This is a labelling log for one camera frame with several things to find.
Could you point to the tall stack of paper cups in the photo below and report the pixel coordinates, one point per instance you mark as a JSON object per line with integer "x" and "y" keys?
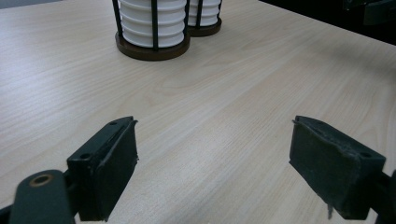
{"x": 209, "y": 12}

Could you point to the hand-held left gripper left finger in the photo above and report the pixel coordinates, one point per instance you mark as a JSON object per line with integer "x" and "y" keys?
{"x": 102, "y": 174}

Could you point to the short stack of paper cups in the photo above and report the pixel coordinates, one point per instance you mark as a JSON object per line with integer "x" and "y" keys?
{"x": 138, "y": 21}

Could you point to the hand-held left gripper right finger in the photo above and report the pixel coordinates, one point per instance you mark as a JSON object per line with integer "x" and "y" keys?
{"x": 330, "y": 168}

